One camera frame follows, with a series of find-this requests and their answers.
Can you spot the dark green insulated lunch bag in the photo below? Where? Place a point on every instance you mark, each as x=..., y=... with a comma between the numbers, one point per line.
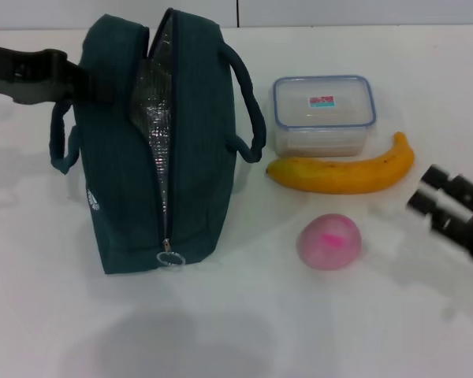
x=114, y=157

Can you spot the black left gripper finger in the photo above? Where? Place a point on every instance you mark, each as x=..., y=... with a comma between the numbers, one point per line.
x=92, y=86

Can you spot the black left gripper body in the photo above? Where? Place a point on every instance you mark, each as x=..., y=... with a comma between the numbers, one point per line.
x=23, y=75

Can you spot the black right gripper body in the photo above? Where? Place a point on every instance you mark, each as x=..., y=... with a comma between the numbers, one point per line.
x=469, y=220

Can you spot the yellow banana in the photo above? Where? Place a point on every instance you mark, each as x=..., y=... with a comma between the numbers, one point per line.
x=339, y=177

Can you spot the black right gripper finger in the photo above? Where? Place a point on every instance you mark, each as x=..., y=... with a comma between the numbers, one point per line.
x=423, y=204
x=439, y=177

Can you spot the pink round peach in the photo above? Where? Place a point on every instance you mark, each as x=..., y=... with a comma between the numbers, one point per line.
x=329, y=242

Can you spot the clear plastic food container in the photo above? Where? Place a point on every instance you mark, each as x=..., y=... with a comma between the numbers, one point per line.
x=323, y=118

